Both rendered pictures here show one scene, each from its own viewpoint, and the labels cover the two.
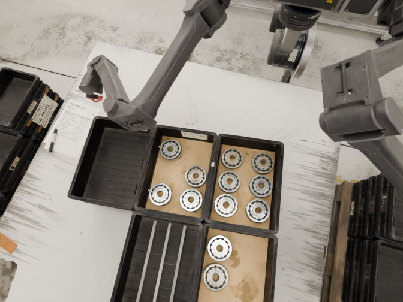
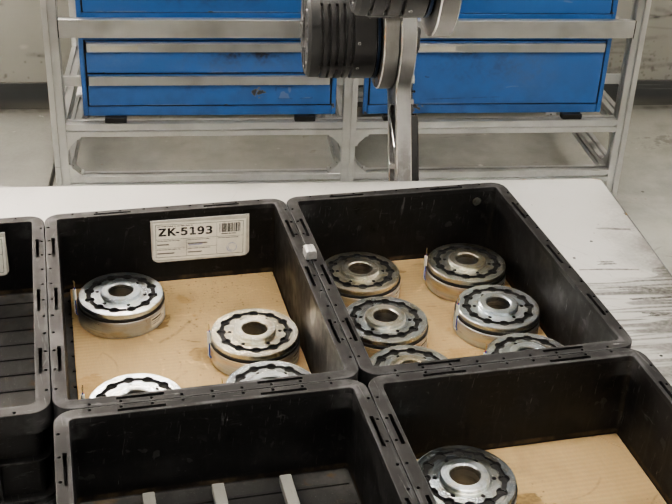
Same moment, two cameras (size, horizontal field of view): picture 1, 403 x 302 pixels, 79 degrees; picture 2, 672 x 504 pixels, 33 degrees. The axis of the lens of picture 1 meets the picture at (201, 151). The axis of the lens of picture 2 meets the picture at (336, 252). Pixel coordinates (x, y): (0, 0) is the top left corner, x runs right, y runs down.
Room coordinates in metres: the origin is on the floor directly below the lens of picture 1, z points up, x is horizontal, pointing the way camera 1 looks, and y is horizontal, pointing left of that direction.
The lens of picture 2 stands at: (-0.71, 0.53, 1.58)
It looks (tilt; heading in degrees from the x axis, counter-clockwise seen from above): 29 degrees down; 329
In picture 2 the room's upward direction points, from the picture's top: 3 degrees clockwise
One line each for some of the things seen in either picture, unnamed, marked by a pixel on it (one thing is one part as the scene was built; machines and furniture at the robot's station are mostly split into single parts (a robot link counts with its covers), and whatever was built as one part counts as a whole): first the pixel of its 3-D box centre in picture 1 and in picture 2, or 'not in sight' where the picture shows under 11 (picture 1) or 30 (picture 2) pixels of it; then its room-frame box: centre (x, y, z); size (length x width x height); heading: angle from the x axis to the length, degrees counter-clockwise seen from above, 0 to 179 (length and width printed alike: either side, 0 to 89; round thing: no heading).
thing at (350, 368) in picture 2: (177, 169); (186, 296); (0.28, 0.11, 0.92); 0.40 x 0.30 x 0.02; 164
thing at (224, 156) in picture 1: (232, 157); (359, 272); (0.32, -0.14, 0.86); 0.10 x 0.10 x 0.01
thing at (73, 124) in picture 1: (71, 126); not in sight; (0.68, 0.73, 0.70); 0.33 x 0.23 x 0.01; 156
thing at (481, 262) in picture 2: (262, 162); (466, 260); (0.28, -0.28, 0.86); 0.05 x 0.05 x 0.01
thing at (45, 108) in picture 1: (44, 111); not in sight; (0.99, 1.10, 0.41); 0.31 x 0.02 x 0.16; 156
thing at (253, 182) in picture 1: (261, 186); (497, 307); (0.18, -0.25, 0.86); 0.10 x 0.10 x 0.01
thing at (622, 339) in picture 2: (245, 180); (442, 272); (0.20, -0.17, 0.92); 0.40 x 0.30 x 0.02; 164
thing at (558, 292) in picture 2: (244, 183); (438, 309); (0.20, -0.17, 0.87); 0.40 x 0.30 x 0.11; 164
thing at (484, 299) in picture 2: (261, 185); (498, 304); (0.18, -0.25, 0.86); 0.05 x 0.05 x 0.01
